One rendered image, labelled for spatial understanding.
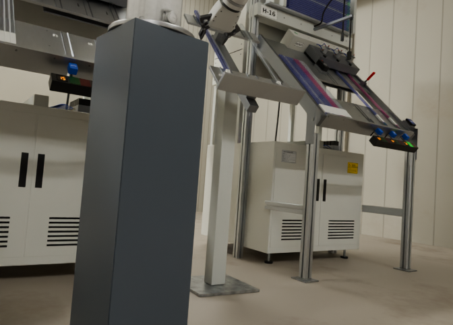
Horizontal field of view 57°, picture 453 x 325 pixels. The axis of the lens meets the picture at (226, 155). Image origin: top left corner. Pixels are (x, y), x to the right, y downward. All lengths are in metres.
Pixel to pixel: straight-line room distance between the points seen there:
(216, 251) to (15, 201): 0.73
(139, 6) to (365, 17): 3.72
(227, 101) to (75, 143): 0.59
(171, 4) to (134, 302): 0.61
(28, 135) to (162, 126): 0.84
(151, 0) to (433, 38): 3.37
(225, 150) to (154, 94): 0.79
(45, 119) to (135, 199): 0.86
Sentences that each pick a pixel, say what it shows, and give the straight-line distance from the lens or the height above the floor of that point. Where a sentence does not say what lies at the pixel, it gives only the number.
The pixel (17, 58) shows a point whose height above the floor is 0.70.
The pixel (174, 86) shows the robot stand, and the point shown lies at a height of 0.59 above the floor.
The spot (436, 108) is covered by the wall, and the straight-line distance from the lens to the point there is 3.91.
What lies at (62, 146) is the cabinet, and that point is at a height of 0.48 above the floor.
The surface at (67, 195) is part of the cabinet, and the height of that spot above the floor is 0.31.
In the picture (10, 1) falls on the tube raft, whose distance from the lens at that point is 1.58.
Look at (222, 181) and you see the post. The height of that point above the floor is 0.40.
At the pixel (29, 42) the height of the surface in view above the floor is 0.77.
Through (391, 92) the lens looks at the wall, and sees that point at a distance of 4.12.
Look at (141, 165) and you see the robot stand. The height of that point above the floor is 0.42.
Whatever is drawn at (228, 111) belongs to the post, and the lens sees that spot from 1.61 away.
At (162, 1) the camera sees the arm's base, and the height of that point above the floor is 0.76.
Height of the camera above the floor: 0.40
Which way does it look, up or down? 4 degrees up
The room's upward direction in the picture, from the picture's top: 4 degrees clockwise
